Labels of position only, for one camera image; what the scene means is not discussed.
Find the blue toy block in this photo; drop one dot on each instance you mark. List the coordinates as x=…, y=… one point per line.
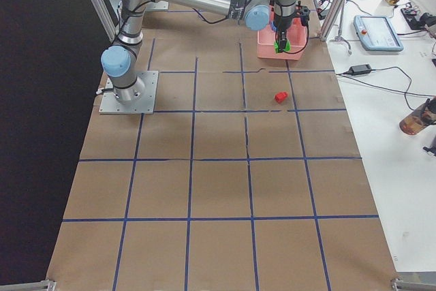
x=273, y=27

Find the blue teach pendant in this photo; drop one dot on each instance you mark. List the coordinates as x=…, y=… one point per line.
x=376, y=33

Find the amber drink bottle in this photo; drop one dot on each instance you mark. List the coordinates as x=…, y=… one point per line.
x=420, y=118

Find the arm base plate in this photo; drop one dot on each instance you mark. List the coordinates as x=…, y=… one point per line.
x=138, y=99

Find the black power adapter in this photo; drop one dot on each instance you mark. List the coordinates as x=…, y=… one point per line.
x=363, y=69

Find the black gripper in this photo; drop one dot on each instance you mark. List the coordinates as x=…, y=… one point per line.
x=283, y=24

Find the brown paper table cover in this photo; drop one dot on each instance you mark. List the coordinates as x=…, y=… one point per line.
x=222, y=188

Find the green toy block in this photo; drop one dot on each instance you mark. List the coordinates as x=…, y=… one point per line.
x=288, y=47

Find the red toy block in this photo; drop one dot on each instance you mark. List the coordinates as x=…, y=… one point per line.
x=280, y=97

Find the pink plastic box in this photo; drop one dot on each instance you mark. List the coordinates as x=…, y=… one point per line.
x=296, y=35

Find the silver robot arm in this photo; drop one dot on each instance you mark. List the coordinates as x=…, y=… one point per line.
x=118, y=61

